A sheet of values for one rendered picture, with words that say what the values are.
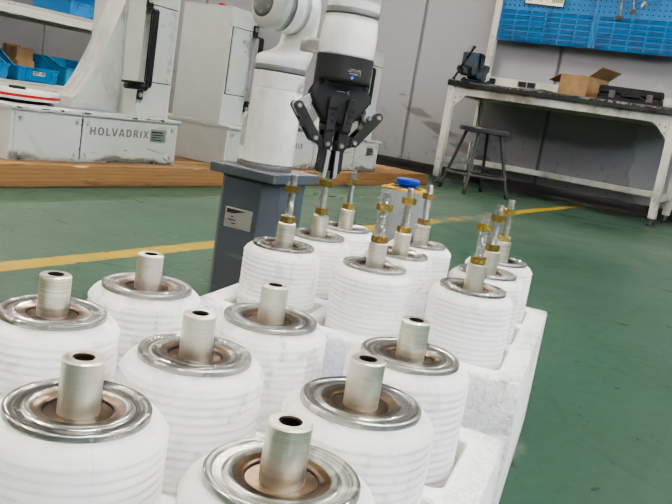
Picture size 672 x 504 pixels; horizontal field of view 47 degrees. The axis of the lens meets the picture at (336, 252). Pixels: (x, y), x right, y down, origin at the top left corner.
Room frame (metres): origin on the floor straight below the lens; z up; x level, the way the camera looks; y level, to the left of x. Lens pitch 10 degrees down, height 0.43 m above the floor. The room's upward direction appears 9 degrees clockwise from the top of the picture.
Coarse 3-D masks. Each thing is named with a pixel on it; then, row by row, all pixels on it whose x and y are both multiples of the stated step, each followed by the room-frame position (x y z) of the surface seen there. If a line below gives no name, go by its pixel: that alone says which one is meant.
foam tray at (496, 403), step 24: (216, 312) 0.87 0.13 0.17; (312, 312) 0.91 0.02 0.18; (528, 312) 1.10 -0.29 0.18; (336, 336) 0.82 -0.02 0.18; (360, 336) 0.84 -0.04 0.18; (528, 336) 0.96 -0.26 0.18; (336, 360) 0.82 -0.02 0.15; (504, 360) 0.84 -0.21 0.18; (528, 360) 0.85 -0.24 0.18; (480, 384) 0.77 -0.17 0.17; (504, 384) 0.76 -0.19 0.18; (528, 384) 0.98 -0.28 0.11; (480, 408) 0.77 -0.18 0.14; (504, 408) 0.76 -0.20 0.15; (504, 432) 0.76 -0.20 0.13; (504, 456) 0.76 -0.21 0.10; (504, 480) 0.87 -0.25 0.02
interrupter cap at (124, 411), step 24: (48, 384) 0.40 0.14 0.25; (120, 384) 0.41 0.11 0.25; (0, 408) 0.36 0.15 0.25; (24, 408) 0.36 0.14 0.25; (48, 408) 0.37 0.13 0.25; (120, 408) 0.38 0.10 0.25; (144, 408) 0.39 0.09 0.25; (24, 432) 0.34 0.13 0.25; (48, 432) 0.34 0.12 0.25; (72, 432) 0.35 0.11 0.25; (96, 432) 0.35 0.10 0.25; (120, 432) 0.35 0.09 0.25
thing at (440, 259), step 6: (426, 252) 1.07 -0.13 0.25; (432, 252) 1.08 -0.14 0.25; (438, 252) 1.08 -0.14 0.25; (444, 252) 1.09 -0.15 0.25; (432, 258) 1.07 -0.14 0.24; (438, 258) 1.08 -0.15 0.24; (444, 258) 1.08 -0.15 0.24; (438, 264) 1.08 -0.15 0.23; (444, 264) 1.09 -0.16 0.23; (438, 270) 1.08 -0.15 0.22; (444, 270) 1.09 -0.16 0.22; (438, 276) 1.08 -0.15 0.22; (444, 276) 1.09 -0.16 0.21; (432, 282) 1.07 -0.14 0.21
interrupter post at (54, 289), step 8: (48, 272) 0.53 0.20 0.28; (56, 272) 0.53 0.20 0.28; (64, 272) 0.53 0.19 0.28; (40, 280) 0.52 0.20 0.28; (48, 280) 0.52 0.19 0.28; (56, 280) 0.52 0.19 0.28; (64, 280) 0.52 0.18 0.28; (40, 288) 0.52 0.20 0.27; (48, 288) 0.52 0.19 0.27; (56, 288) 0.52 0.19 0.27; (64, 288) 0.52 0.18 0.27; (40, 296) 0.52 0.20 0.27; (48, 296) 0.52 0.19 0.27; (56, 296) 0.52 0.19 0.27; (64, 296) 0.52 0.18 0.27; (40, 304) 0.52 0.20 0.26; (48, 304) 0.52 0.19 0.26; (56, 304) 0.52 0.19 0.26; (64, 304) 0.52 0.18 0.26; (40, 312) 0.52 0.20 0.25; (48, 312) 0.52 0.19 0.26; (56, 312) 0.52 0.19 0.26; (64, 312) 0.52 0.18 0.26
